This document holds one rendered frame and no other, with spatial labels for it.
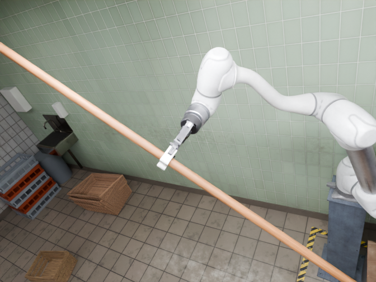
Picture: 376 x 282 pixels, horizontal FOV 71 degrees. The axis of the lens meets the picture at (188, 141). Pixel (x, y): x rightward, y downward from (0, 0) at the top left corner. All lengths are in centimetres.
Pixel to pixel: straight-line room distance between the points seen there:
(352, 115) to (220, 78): 53
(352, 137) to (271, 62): 94
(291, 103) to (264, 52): 76
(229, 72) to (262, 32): 94
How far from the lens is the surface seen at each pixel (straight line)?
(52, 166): 467
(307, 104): 124
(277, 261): 279
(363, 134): 115
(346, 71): 191
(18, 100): 433
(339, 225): 210
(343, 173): 175
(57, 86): 99
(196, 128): 97
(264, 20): 184
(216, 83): 96
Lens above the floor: 250
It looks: 36 degrees down
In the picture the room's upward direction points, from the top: 21 degrees counter-clockwise
